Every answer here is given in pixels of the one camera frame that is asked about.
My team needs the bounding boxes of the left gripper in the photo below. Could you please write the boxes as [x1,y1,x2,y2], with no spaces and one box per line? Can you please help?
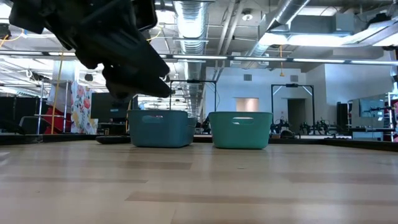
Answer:
[43,0,172,100]

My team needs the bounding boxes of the teal green plastic bin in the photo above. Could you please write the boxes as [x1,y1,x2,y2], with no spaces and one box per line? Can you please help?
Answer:
[208,111,274,149]

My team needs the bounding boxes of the blue plastic bin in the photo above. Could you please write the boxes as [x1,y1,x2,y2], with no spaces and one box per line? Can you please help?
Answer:
[127,109,198,148]

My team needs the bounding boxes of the bright wall window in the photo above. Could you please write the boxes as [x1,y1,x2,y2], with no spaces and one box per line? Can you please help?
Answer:
[235,97,260,113]

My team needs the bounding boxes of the red stairs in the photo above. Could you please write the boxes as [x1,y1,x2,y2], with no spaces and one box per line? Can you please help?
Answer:
[43,107,72,135]

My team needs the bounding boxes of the black table edge frame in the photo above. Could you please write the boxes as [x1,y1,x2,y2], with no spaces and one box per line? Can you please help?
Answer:
[0,133,398,152]

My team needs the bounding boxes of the silver slanted ventilation duct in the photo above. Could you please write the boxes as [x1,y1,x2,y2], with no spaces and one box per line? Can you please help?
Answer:
[242,0,312,68]

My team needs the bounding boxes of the silver metal rack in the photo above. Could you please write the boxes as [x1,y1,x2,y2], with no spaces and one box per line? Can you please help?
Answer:
[34,80,71,135]

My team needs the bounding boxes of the short yellow hanging cord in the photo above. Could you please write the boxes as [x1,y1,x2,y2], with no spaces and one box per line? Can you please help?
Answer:
[279,45,285,78]

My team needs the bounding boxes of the black ceiling camera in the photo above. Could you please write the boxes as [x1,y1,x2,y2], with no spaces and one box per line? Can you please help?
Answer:
[0,23,12,40]

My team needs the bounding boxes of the floral patterned panel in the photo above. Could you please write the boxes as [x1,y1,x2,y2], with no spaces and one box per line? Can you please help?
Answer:
[70,81,99,135]

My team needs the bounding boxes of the white metal shelf rack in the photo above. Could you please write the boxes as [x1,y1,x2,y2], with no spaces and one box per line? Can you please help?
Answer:
[387,91,398,142]

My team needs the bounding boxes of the black speaker cabinet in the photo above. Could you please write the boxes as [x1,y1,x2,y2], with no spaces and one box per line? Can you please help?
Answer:
[336,101,349,128]

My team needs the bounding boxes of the long yellow hanging cord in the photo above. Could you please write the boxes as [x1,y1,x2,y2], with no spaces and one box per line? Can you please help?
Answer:
[50,51,65,135]

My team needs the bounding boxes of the wall screen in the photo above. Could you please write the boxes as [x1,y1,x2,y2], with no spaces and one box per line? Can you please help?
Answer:
[359,98,386,118]

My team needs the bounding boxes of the silver spiral ventilation duct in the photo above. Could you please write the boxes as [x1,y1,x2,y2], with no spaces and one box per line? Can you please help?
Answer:
[173,0,210,116]

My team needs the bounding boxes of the black monitor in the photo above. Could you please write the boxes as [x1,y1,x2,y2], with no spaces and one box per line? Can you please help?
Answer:
[90,92,139,123]

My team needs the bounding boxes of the grey door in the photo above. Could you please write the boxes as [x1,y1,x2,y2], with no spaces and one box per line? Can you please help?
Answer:
[287,98,308,133]

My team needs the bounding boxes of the grey desk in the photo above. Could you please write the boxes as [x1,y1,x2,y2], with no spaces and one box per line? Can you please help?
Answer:
[348,126,396,142]

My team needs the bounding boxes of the grey chair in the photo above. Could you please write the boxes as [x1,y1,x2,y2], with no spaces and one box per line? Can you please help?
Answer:
[15,115,43,135]

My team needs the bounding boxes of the black Roku remote control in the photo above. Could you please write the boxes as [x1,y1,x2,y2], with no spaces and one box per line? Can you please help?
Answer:
[95,136,131,144]

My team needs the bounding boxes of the overhead LED light bar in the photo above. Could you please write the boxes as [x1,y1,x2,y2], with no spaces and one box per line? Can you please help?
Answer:
[0,49,398,67]

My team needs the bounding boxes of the black partition wall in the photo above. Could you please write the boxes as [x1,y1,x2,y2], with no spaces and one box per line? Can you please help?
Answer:
[0,96,47,135]

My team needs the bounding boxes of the black metal rig frame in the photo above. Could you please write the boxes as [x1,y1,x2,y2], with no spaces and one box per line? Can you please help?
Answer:
[271,83,315,125]

